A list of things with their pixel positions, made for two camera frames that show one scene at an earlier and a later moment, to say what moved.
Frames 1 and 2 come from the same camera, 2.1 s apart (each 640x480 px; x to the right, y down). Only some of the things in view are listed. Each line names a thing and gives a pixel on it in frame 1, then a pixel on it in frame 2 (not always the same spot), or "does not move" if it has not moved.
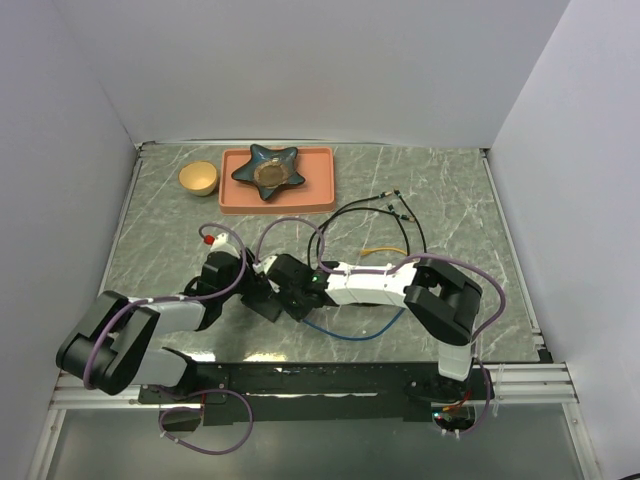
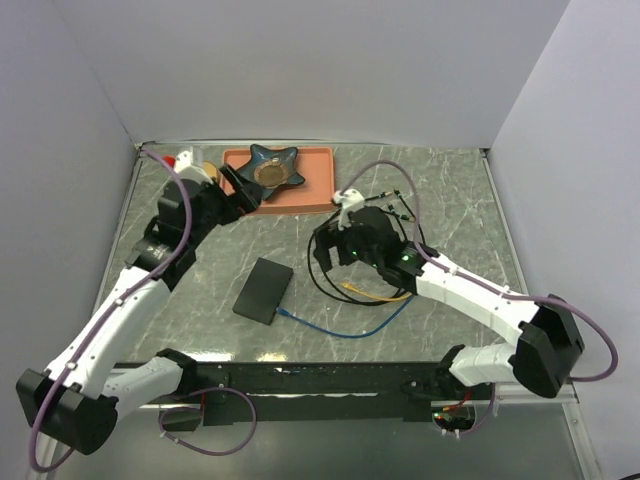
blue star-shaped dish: x=268 y=169 does not move
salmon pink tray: x=315 y=196 does not move
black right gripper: x=297 y=312 -> x=327 y=238
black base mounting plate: x=324 y=391 does not move
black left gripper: x=249 y=273 -> x=236 y=205
